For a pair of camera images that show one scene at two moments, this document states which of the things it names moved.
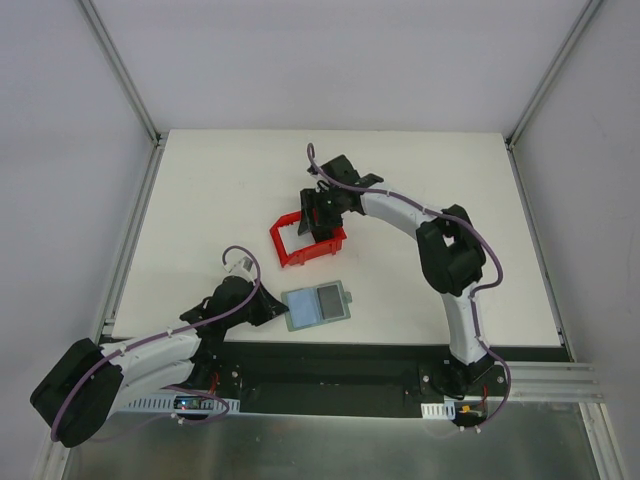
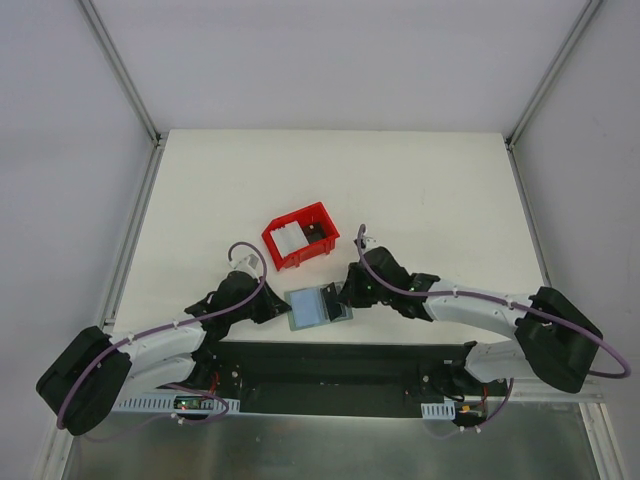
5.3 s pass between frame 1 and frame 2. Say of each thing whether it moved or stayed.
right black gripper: moved
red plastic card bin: moved
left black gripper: stayed
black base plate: stayed
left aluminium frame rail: stayed
